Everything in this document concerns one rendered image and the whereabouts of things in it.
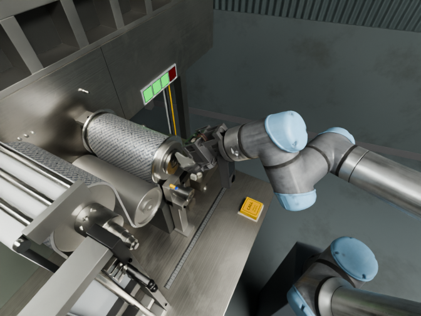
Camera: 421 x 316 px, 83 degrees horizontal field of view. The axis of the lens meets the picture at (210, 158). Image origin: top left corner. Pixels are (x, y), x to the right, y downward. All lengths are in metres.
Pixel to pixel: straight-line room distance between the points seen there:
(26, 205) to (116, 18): 0.63
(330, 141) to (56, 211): 0.51
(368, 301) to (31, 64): 0.90
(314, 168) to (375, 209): 1.94
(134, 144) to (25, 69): 0.31
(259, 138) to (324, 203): 1.84
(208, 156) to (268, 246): 1.44
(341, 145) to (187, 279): 0.63
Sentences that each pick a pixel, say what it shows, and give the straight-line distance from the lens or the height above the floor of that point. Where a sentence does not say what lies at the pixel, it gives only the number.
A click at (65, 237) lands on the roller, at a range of 0.52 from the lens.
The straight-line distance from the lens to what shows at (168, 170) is 0.66.
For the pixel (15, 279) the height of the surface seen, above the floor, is 0.94.
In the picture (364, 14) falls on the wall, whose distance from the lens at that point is 2.17.
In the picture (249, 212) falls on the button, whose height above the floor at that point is 0.92.
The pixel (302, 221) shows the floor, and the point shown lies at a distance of 2.09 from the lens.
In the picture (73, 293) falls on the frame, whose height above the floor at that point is 1.44.
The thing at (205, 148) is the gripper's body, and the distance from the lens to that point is 0.55.
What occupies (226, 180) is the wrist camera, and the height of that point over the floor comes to 1.28.
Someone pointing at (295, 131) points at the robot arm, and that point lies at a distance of 0.43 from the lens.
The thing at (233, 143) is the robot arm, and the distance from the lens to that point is 0.48.
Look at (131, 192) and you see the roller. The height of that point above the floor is 1.23.
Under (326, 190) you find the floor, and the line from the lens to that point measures 2.33.
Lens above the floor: 1.77
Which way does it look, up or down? 50 degrees down
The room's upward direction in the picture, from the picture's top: straight up
